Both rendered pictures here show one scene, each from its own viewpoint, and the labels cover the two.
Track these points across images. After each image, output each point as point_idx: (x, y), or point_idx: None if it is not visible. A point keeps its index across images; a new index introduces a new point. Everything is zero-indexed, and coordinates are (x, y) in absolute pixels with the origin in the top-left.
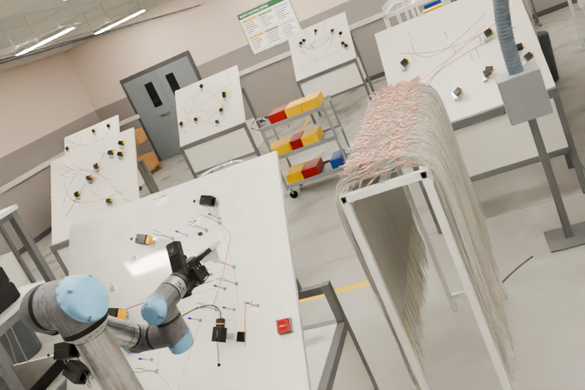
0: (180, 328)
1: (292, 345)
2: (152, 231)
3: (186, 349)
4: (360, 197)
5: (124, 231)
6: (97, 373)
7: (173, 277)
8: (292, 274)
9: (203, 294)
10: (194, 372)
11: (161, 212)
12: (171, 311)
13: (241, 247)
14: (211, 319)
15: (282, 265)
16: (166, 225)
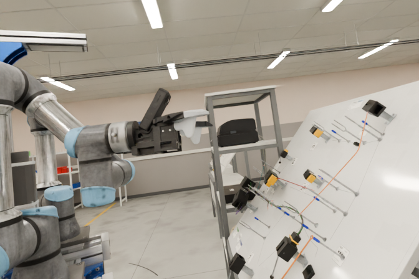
0: (83, 177)
1: None
2: (334, 129)
3: (84, 205)
4: None
5: (323, 123)
6: None
7: (122, 122)
8: (407, 257)
9: (320, 203)
10: (271, 264)
11: (349, 115)
12: (80, 151)
13: (378, 177)
14: (308, 231)
15: (405, 232)
16: (344, 127)
